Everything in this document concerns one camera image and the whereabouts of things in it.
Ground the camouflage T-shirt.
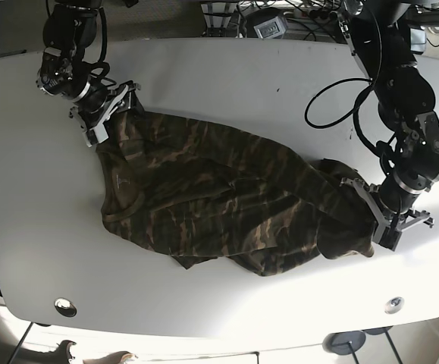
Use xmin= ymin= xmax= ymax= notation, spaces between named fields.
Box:
xmin=96 ymin=111 xmax=375 ymax=277

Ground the white orange shoe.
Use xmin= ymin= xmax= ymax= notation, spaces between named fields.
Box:
xmin=55 ymin=340 xmax=76 ymax=364
xmin=83 ymin=351 xmax=136 ymax=364

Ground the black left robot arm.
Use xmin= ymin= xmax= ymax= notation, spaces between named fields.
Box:
xmin=339 ymin=1 xmax=439 ymax=249

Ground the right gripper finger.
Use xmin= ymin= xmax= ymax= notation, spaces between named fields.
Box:
xmin=83 ymin=125 xmax=108 ymax=147
xmin=126 ymin=80 xmax=141 ymax=93

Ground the black floor stand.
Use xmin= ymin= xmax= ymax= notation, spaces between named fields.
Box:
xmin=322 ymin=331 xmax=366 ymax=364
xmin=364 ymin=326 xmax=403 ymax=364

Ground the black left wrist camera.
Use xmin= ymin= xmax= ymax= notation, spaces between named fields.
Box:
xmin=378 ymin=227 xmax=402 ymax=251

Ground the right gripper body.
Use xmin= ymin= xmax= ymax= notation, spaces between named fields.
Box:
xmin=69 ymin=85 xmax=134 ymax=132

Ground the left black floor stand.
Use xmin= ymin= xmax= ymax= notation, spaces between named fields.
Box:
xmin=322 ymin=331 xmax=366 ymax=364

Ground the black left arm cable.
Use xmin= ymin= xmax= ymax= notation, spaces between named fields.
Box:
xmin=304 ymin=0 xmax=394 ymax=160

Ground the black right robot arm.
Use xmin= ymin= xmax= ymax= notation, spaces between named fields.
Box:
xmin=36 ymin=1 xmax=143 ymax=147

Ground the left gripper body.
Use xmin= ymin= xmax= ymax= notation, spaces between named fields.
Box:
xmin=357 ymin=171 xmax=431 ymax=239

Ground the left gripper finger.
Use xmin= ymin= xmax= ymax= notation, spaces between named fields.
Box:
xmin=408 ymin=210 xmax=434 ymax=228
xmin=340 ymin=177 xmax=367 ymax=192

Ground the right black floor stand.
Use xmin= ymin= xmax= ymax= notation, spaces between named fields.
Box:
xmin=364 ymin=326 xmax=403 ymax=364

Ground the table cable grommet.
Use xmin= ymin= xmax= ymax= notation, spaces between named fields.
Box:
xmin=384 ymin=297 xmax=405 ymax=315
xmin=54 ymin=297 xmax=77 ymax=318

